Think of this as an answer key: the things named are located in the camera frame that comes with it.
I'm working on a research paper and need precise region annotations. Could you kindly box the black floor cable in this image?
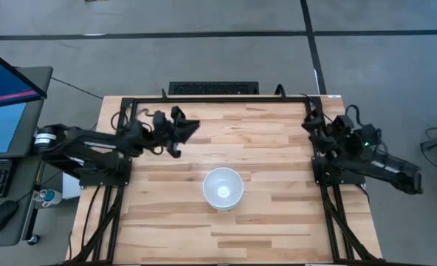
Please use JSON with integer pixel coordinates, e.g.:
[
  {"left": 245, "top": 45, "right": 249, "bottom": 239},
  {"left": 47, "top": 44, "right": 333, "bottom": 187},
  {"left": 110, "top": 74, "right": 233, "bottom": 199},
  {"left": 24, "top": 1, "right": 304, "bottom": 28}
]
[{"left": 50, "top": 76, "right": 105, "bottom": 100}]

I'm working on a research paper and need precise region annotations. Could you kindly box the grey computer desk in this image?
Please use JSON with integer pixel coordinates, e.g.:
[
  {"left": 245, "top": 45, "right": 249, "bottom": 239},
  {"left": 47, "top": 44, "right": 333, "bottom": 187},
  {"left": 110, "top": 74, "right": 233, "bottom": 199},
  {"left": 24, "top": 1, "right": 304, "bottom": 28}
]
[{"left": 0, "top": 65, "right": 54, "bottom": 248}]

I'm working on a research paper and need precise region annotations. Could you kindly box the blue lit screen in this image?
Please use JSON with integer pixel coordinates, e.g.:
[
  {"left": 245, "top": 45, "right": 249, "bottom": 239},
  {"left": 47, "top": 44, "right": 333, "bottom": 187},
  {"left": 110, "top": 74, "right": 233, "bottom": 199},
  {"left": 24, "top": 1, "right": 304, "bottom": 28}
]
[{"left": 0, "top": 102, "right": 28, "bottom": 154}]

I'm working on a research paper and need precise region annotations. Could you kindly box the white blue bottle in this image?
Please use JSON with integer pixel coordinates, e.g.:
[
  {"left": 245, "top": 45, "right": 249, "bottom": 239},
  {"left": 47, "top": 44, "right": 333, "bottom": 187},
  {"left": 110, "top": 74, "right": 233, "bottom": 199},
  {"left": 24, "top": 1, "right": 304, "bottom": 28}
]
[{"left": 32, "top": 188, "right": 63, "bottom": 208}]

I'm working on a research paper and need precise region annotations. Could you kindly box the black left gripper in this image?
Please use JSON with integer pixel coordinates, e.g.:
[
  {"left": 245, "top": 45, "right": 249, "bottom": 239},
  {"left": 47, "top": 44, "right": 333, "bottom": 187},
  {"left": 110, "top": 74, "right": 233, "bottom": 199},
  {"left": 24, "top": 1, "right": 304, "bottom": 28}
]
[{"left": 150, "top": 105, "right": 202, "bottom": 160}]

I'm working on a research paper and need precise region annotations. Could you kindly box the tilted computer monitor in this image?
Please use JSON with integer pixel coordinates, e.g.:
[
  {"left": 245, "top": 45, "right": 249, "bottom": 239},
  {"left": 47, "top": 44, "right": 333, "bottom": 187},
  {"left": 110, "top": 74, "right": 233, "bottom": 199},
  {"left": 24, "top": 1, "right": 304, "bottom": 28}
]
[{"left": 0, "top": 43, "right": 49, "bottom": 111}]

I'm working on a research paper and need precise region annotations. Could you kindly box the white bowl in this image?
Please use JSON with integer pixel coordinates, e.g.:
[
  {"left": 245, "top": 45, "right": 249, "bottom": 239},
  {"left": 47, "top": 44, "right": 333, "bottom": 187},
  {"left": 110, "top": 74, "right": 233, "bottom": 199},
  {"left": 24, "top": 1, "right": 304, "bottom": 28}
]
[{"left": 207, "top": 199, "right": 241, "bottom": 212}]

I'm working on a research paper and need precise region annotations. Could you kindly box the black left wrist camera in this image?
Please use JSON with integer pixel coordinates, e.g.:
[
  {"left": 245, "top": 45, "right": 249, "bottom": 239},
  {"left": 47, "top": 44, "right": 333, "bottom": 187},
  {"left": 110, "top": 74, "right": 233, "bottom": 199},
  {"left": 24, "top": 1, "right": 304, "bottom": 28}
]
[{"left": 152, "top": 109, "right": 168, "bottom": 130}]

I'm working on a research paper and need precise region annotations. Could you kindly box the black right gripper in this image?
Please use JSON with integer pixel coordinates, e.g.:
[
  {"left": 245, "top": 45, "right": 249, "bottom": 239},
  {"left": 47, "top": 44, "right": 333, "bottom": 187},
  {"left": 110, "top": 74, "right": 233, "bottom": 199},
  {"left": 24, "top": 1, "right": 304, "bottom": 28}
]
[{"left": 300, "top": 109, "right": 354, "bottom": 158}]

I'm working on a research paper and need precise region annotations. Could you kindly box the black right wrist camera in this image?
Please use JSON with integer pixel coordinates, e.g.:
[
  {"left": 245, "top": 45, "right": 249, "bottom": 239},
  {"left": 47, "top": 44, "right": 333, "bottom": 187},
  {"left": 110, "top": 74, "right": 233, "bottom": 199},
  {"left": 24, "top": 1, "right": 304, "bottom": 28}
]
[{"left": 332, "top": 113, "right": 355, "bottom": 131}]

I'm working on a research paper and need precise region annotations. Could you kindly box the black computer mouse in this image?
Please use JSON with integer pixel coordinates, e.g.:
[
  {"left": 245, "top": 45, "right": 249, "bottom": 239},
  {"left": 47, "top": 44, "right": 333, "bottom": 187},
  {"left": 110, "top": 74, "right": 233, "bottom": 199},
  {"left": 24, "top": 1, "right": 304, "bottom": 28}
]
[{"left": 0, "top": 199, "right": 19, "bottom": 235}]

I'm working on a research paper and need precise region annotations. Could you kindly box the black floor grille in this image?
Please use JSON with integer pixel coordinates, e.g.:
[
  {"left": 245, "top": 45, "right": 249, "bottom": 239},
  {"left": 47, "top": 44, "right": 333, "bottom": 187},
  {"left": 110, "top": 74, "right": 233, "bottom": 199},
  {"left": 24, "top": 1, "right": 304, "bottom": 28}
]
[{"left": 168, "top": 81, "right": 261, "bottom": 96}]

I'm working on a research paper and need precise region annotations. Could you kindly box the black aluminium table frame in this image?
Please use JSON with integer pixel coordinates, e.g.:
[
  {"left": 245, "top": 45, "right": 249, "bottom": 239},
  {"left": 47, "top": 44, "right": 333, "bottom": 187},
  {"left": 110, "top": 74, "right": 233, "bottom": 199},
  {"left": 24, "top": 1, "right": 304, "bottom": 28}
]
[{"left": 65, "top": 88, "right": 388, "bottom": 266}]

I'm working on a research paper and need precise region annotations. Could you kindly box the mint green bowl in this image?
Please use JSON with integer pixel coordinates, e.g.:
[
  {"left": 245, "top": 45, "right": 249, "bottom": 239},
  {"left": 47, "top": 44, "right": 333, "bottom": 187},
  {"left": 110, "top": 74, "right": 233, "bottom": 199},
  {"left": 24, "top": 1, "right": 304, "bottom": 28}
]
[{"left": 202, "top": 167, "right": 245, "bottom": 208}]

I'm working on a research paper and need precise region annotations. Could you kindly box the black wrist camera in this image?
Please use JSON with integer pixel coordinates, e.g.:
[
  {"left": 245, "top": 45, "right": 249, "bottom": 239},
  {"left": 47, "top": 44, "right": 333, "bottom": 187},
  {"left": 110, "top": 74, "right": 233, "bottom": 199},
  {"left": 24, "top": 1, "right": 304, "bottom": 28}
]
[
  {"left": 332, "top": 113, "right": 355, "bottom": 131},
  {"left": 152, "top": 109, "right": 168, "bottom": 130}
]

